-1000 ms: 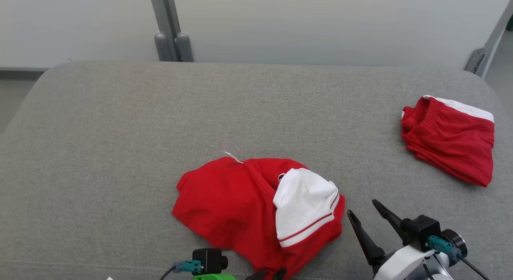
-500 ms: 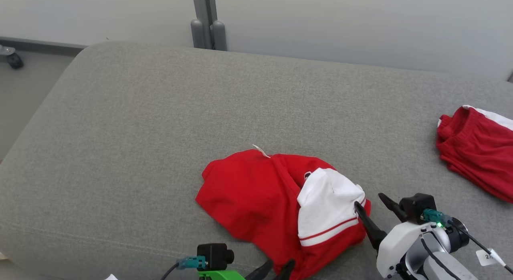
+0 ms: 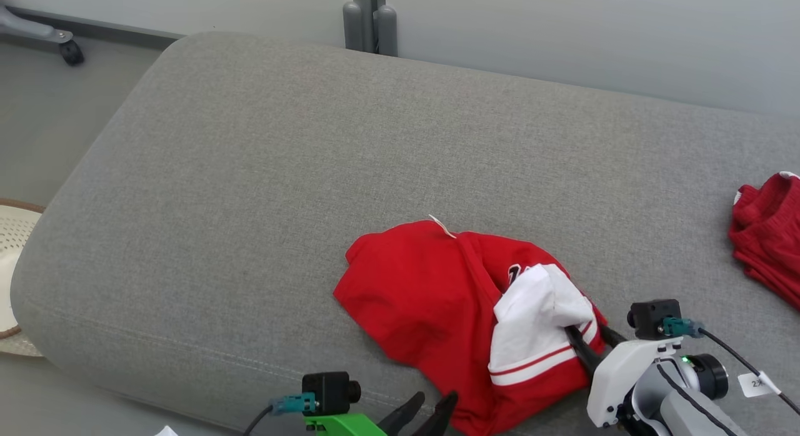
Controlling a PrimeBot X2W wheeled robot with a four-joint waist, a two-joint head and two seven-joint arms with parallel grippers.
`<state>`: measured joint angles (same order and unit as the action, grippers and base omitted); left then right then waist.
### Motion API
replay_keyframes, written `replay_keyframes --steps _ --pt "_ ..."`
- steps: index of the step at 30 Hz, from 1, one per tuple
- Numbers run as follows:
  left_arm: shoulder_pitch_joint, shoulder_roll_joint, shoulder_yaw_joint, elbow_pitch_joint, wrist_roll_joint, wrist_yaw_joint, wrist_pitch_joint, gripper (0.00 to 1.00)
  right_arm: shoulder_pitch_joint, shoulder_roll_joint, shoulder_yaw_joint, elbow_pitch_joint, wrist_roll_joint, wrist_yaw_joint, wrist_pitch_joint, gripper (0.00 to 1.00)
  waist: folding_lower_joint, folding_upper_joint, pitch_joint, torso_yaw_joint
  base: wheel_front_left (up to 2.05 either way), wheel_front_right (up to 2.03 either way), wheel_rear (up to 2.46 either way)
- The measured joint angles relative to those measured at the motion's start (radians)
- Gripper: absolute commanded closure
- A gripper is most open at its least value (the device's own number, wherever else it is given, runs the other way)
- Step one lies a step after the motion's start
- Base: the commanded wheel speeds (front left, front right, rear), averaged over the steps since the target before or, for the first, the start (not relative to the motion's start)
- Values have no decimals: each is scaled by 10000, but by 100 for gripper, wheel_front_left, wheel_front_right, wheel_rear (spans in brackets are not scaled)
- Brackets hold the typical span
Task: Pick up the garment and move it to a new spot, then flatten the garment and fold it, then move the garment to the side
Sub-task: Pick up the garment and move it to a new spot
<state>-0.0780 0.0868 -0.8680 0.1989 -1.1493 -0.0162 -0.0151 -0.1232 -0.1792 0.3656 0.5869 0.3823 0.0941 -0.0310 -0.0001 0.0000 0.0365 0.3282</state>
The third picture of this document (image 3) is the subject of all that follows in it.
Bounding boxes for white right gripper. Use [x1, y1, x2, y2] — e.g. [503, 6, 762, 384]
[564, 322, 729, 436]

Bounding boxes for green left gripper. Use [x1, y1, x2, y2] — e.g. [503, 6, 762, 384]
[304, 391, 459, 436]

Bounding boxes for red basketball jersey white sleeves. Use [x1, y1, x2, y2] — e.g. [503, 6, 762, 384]
[333, 216, 610, 436]

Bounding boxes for red shorts white stripe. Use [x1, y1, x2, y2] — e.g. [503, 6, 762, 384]
[728, 171, 800, 310]

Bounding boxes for grey sofa cushion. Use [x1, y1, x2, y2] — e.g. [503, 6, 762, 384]
[9, 31, 800, 436]

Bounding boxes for white woven laundry basket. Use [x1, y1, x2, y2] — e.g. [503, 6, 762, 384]
[0, 199, 46, 357]

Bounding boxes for grey caster leg black wheel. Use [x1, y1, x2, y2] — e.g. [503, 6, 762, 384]
[0, 5, 85, 66]

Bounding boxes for left camera cable teal plug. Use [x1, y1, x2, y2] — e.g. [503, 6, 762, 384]
[242, 392, 318, 436]

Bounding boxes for grey cylindrical post bumper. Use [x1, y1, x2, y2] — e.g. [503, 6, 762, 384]
[342, 1, 365, 51]
[375, 5, 398, 57]

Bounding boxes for grey partition post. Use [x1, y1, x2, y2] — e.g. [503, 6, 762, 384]
[351, 0, 387, 54]

